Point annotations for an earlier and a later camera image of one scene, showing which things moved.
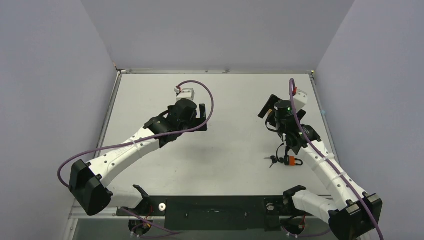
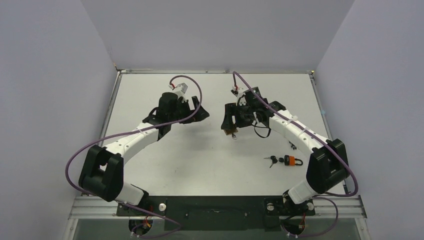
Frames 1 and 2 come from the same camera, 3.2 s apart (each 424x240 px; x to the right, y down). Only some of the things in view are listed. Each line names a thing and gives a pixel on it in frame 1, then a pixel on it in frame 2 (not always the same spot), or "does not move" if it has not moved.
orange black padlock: x=290 y=160 does not move
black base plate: x=257 y=213 does not move
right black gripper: x=269 y=108 -> x=236 y=114
